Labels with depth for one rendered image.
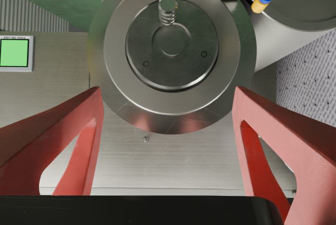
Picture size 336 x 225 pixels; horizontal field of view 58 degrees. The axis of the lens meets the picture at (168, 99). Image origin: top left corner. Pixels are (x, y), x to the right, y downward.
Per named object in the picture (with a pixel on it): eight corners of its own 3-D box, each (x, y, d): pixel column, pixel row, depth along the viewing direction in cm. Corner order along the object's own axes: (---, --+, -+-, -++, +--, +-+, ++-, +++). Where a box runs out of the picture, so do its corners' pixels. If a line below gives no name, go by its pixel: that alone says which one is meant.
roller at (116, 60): (232, -27, 26) (248, 107, 25) (199, 47, 52) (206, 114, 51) (97, -15, 26) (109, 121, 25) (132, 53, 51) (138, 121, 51)
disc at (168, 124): (247, -42, 27) (266, 125, 26) (245, -39, 27) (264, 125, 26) (80, -27, 27) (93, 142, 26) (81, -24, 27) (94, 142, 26)
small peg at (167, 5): (181, 6, 22) (165, 17, 22) (179, 19, 24) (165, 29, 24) (170, -10, 22) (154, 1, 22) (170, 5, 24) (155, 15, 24)
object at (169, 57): (133, 96, 24) (118, 5, 24) (135, 98, 26) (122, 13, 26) (226, 80, 24) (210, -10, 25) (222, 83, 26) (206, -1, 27)
